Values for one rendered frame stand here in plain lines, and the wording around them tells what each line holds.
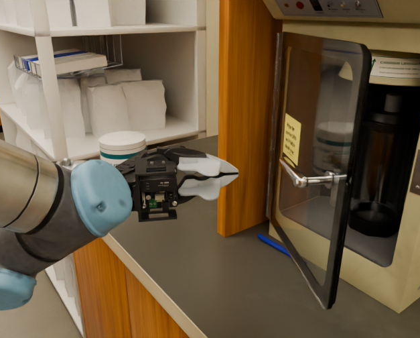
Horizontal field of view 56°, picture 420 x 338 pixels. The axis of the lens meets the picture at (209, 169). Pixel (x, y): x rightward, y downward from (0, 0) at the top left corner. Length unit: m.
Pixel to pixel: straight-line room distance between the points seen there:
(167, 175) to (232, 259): 0.37
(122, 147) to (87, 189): 0.70
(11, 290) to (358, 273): 0.58
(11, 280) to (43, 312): 1.80
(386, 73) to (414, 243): 0.27
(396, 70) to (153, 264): 0.57
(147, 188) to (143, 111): 1.25
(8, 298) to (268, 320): 0.41
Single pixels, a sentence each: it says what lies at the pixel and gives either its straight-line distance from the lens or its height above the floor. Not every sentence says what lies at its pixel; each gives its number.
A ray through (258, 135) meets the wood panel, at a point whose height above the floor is 1.17.
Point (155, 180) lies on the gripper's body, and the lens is 0.52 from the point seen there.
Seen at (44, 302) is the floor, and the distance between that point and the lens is 2.34.
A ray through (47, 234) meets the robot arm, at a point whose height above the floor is 1.23.
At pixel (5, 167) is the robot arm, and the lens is 0.37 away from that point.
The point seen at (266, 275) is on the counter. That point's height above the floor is 0.94.
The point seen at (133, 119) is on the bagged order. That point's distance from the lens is 1.75.
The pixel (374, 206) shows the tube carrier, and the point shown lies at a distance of 0.81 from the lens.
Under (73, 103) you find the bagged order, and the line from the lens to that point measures 1.71.
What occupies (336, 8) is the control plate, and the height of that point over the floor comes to 1.43.
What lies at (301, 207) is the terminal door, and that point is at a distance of 0.70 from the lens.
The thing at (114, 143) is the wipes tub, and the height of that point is 1.09.
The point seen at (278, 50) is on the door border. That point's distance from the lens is 0.79.
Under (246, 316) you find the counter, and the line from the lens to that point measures 0.72.
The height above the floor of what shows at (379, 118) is 1.25.
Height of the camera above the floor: 1.43
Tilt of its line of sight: 22 degrees down
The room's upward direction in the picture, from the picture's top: straight up
